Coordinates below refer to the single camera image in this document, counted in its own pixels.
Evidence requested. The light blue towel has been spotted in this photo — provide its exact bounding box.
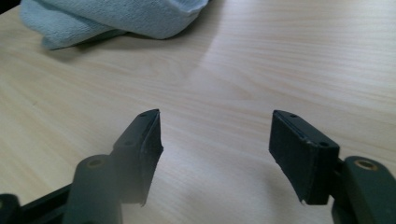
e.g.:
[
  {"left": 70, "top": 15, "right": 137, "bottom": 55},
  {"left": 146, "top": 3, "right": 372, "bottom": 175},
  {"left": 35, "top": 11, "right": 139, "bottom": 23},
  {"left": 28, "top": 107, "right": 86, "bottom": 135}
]
[{"left": 20, "top": 0, "right": 209, "bottom": 50}]

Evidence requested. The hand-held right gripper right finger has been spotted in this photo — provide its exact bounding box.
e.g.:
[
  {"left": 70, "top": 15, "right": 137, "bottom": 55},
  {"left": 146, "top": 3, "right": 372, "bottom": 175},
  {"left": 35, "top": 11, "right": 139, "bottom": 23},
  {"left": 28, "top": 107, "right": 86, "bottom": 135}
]
[{"left": 269, "top": 109, "right": 396, "bottom": 224}]

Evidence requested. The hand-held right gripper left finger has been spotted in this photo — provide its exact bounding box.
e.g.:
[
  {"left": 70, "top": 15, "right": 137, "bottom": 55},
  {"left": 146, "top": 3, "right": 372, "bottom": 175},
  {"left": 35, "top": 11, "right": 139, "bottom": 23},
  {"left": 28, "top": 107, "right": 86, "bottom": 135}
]
[{"left": 62, "top": 108, "right": 164, "bottom": 224}]

